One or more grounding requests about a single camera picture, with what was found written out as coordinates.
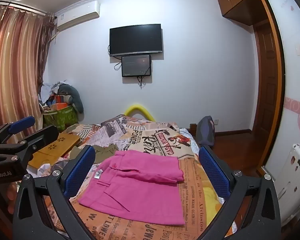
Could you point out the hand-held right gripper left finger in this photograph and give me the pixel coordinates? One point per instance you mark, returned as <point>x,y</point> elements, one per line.
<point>80,170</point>

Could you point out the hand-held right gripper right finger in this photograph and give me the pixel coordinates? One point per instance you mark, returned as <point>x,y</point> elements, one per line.
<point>212,170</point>

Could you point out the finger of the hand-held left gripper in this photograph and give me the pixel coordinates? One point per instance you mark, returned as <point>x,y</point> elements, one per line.
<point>43,136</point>
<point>22,125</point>

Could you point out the pink pants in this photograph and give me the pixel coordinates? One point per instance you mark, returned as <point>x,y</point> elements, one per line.
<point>140,192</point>

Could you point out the olive green pants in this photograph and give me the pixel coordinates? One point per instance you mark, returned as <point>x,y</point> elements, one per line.
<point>102,152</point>

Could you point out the wooden lap table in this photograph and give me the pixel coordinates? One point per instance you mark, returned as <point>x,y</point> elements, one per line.
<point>57,145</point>

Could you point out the green bag with clothes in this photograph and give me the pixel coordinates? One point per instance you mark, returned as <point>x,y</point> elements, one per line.
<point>65,117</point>

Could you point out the newspaper print bed blanket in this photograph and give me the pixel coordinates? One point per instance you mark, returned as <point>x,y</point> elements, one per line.
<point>190,192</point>

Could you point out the grey blue bag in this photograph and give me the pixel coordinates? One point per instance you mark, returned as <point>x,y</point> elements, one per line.
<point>205,132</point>

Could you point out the pile of mixed clothes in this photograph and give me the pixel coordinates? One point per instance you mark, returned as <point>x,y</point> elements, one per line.
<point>46,92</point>

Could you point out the striped pink brown curtain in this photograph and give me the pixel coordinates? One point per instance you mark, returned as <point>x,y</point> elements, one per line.
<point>15,67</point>

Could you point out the yellow foam tube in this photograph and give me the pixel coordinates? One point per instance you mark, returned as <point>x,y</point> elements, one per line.
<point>137,105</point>

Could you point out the brown wooden door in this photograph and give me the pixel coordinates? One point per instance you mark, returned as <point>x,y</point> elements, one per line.
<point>265,80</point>

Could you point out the white sliding wardrobe door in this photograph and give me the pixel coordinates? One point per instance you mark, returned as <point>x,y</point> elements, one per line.
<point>290,85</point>

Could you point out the white air conditioner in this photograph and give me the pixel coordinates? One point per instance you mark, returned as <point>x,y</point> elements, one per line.
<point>77,15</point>

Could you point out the wooden overhead cabinet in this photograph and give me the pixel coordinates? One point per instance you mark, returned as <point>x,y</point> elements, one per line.
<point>237,0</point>

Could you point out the dark wooden bed post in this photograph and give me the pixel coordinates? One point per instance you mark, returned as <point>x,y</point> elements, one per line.
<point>193,130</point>

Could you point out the white wall socket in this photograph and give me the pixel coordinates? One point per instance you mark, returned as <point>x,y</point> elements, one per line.
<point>216,122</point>

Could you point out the small black wall monitor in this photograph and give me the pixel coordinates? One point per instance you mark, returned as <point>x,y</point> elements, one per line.
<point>136,65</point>

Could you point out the black wall television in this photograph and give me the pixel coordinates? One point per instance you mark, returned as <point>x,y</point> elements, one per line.
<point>136,40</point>

